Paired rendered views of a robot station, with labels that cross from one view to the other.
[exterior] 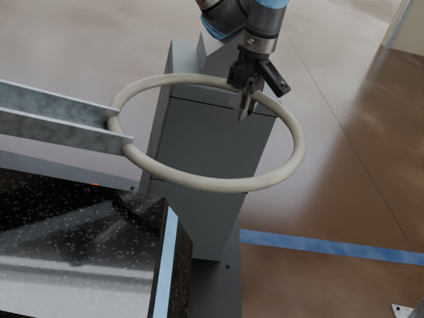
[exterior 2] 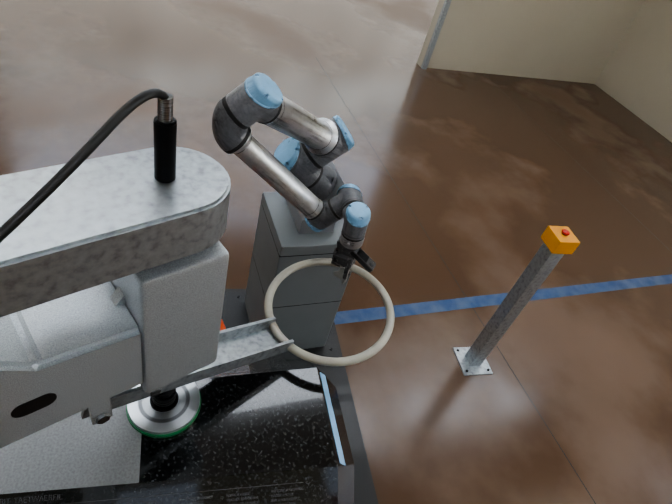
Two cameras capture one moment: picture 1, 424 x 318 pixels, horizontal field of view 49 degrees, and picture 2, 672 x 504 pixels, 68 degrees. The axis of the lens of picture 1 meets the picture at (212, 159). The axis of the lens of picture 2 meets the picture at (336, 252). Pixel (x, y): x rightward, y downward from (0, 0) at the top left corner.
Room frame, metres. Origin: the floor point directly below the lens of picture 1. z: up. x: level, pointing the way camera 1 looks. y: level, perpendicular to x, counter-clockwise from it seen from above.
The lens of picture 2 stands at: (-0.21, 0.42, 2.37)
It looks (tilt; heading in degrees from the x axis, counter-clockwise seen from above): 42 degrees down; 344
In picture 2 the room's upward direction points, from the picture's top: 18 degrees clockwise
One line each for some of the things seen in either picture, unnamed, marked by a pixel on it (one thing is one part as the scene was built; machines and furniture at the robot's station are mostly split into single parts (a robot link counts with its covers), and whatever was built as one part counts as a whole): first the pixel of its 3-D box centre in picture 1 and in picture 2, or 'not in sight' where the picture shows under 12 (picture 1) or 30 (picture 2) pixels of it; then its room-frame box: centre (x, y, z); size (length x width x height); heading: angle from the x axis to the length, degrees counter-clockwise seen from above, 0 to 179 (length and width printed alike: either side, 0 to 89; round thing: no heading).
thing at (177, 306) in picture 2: not in sight; (132, 313); (0.57, 0.63, 1.37); 0.36 x 0.22 x 0.45; 125
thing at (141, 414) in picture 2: not in sight; (164, 400); (0.61, 0.56, 0.89); 0.21 x 0.21 x 0.01
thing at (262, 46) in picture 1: (259, 41); (351, 239); (1.20, -0.02, 1.14); 0.10 x 0.09 x 0.05; 156
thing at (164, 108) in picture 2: not in sight; (165, 139); (0.61, 0.56, 1.83); 0.04 x 0.04 x 0.17
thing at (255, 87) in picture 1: (250, 67); (346, 252); (1.21, -0.02, 1.05); 0.09 x 0.08 x 0.12; 65
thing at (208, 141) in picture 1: (197, 156); (296, 275); (1.66, 0.06, 0.43); 0.50 x 0.50 x 0.85; 15
